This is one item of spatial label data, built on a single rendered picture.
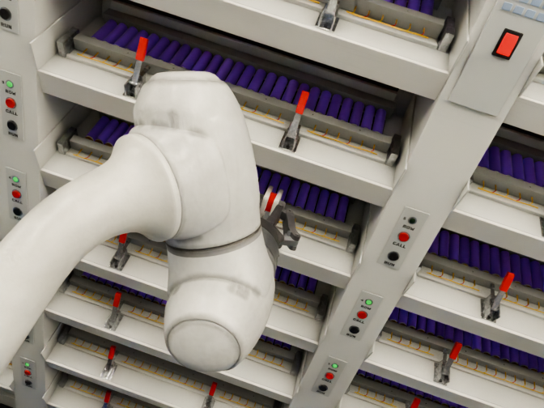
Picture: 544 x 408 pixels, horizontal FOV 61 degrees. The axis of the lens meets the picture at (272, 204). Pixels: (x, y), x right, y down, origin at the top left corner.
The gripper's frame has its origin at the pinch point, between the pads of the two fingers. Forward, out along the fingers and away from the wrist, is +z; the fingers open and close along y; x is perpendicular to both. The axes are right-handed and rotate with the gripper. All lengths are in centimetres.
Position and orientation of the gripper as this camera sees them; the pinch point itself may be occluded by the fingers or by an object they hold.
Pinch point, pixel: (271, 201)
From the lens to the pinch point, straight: 80.7
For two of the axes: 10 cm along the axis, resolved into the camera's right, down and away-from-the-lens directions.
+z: 1.6, -3.3, 9.3
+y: 9.5, 3.2, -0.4
